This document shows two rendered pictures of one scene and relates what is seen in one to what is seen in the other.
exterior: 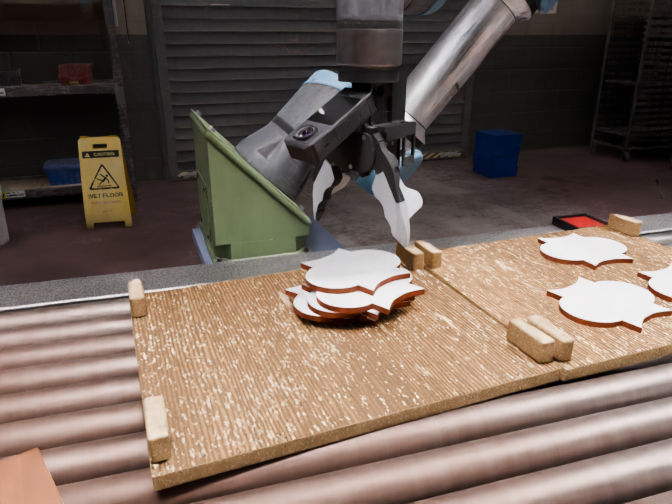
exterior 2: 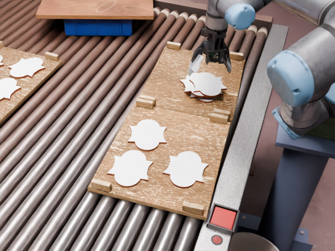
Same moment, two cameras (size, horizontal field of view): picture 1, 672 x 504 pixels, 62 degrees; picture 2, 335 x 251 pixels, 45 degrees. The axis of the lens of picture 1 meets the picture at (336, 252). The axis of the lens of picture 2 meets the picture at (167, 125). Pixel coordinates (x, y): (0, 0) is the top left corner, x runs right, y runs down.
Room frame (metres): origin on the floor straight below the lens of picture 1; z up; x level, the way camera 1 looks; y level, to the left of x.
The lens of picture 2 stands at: (1.24, -1.09, 1.84)
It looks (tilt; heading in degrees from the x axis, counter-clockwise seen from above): 42 degrees down; 125
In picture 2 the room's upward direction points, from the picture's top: 2 degrees clockwise
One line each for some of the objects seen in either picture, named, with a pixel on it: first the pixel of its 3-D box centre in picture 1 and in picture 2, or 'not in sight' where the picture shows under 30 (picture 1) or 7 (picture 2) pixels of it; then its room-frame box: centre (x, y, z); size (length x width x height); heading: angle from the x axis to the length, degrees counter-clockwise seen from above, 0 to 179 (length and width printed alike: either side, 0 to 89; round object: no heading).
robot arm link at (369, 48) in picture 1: (367, 50); (218, 20); (0.68, -0.04, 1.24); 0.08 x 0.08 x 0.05
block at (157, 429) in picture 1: (157, 428); (173, 46); (0.38, 0.15, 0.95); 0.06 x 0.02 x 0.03; 22
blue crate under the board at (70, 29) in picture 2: not in sight; (100, 10); (-0.05, 0.16, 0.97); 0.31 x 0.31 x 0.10; 39
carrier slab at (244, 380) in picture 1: (319, 333); (194, 80); (0.58, 0.02, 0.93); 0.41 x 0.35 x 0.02; 112
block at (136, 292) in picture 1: (137, 297); (236, 56); (0.63, 0.25, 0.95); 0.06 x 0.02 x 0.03; 22
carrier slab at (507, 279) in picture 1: (592, 281); (165, 153); (0.73, -0.37, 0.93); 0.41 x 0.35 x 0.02; 111
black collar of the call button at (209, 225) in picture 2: (581, 224); (223, 218); (1.00, -0.46, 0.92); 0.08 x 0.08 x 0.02; 17
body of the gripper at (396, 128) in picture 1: (371, 121); (215, 43); (0.68, -0.04, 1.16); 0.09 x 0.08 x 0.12; 137
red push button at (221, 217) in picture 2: (581, 225); (223, 218); (1.00, -0.46, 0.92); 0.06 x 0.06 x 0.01; 17
